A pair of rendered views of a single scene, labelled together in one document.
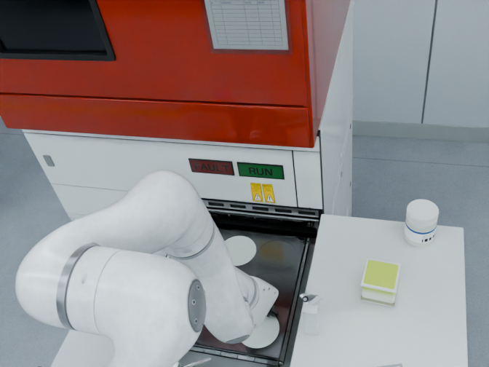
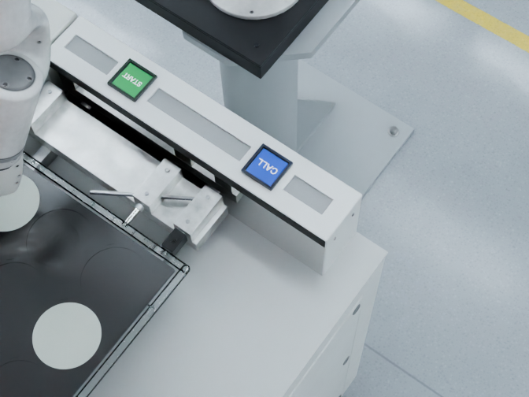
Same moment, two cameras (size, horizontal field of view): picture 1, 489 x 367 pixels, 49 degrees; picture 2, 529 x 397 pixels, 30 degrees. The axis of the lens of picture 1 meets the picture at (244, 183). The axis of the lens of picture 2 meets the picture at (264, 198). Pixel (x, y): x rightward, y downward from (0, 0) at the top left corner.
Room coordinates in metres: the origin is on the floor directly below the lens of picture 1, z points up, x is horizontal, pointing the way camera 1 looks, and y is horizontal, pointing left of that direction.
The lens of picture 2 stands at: (1.19, 0.60, 2.27)
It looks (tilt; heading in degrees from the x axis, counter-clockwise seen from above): 65 degrees down; 197
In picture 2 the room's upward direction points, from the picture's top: 3 degrees counter-clockwise
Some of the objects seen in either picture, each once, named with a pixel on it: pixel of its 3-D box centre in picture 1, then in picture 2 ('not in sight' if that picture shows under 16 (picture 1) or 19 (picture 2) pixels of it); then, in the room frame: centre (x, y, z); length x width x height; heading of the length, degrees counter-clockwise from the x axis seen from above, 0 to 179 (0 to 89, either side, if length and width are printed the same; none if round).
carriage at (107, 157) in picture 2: not in sight; (122, 168); (0.56, 0.18, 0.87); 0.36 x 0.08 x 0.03; 68
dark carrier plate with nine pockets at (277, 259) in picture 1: (226, 284); (12, 294); (0.81, 0.09, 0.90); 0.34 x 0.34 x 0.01; 68
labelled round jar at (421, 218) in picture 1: (420, 223); not in sight; (0.80, -0.39, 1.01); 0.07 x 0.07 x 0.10
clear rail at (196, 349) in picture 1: (204, 350); (93, 204); (0.64, 0.16, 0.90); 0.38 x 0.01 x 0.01; 68
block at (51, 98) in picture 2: not in sight; (41, 106); (0.50, 0.02, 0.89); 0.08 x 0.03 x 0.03; 158
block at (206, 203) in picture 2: not in sight; (198, 213); (0.62, 0.32, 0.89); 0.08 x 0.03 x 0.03; 158
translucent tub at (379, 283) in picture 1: (380, 282); not in sight; (0.67, -0.25, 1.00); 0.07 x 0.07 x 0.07; 63
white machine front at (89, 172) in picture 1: (174, 182); not in sight; (1.09, 0.19, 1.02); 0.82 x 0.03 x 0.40; 68
